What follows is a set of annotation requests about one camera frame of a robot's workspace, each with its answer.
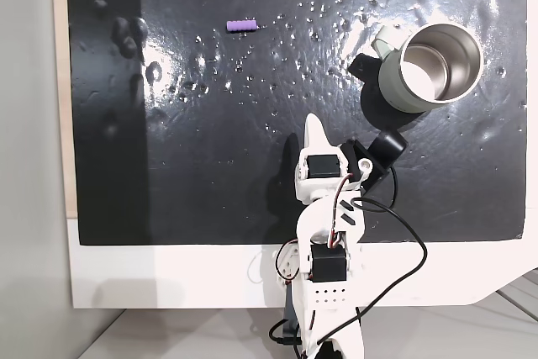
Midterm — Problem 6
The white table board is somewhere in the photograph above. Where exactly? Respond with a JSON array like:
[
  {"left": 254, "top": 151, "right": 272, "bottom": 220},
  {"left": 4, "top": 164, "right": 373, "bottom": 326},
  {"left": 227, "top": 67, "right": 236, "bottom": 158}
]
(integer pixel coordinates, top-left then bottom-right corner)
[{"left": 66, "top": 215, "right": 538, "bottom": 310}]

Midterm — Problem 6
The pale green steel cup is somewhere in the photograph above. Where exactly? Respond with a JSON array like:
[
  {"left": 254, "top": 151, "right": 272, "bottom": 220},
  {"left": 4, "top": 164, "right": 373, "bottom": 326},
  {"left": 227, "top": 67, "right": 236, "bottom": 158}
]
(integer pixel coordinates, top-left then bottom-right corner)
[{"left": 370, "top": 23, "right": 485, "bottom": 114}]

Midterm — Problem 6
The black oval camera box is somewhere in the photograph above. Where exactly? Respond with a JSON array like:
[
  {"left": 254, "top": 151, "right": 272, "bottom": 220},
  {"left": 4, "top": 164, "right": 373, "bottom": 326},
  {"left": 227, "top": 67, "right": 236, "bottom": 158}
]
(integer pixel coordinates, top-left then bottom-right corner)
[{"left": 339, "top": 129, "right": 409, "bottom": 194}]

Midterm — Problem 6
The black glossy mat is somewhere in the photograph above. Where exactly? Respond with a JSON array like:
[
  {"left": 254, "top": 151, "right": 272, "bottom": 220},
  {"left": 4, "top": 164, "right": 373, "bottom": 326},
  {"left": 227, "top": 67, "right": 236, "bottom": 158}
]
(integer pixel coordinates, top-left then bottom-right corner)
[{"left": 65, "top": 0, "right": 529, "bottom": 246}]

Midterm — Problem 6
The dark table clamp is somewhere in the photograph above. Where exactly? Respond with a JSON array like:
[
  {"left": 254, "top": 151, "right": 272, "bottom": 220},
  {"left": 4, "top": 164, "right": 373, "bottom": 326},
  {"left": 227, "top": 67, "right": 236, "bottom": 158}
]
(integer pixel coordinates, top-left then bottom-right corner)
[{"left": 282, "top": 281, "right": 304, "bottom": 338}]

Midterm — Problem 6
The purple ribbed pen grip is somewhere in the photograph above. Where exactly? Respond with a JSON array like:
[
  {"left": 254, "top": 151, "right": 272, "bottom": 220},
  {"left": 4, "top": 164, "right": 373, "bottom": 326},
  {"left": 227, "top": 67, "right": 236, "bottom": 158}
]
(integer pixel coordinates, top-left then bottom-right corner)
[{"left": 225, "top": 18, "right": 258, "bottom": 34}]

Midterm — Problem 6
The beige wooden board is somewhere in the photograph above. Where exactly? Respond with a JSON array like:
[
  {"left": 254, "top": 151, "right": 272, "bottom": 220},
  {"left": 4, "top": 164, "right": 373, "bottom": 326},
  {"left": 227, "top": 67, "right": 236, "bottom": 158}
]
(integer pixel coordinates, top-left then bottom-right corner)
[{"left": 50, "top": 0, "right": 79, "bottom": 220}]

